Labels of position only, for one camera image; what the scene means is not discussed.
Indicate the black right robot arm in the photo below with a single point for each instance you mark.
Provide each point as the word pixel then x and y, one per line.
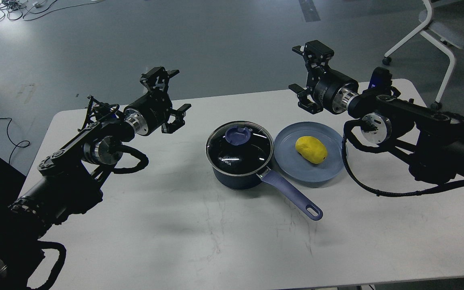
pixel 430 142

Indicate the white office chair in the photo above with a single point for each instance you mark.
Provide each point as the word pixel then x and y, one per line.
pixel 442 24

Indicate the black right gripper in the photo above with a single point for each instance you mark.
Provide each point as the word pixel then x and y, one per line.
pixel 333 89

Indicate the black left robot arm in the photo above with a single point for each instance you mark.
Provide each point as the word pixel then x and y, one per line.
pixel 72 177

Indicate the glass pot lid blue knob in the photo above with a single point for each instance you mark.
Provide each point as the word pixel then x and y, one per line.
pixel 239 148

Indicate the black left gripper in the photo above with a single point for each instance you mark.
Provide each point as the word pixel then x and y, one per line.
pixel 154 108

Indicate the dark blue saucepan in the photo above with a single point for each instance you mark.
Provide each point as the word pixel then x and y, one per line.
pixel 271 177

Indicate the blue round plate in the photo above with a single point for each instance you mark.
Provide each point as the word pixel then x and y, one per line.
pixel 298 168

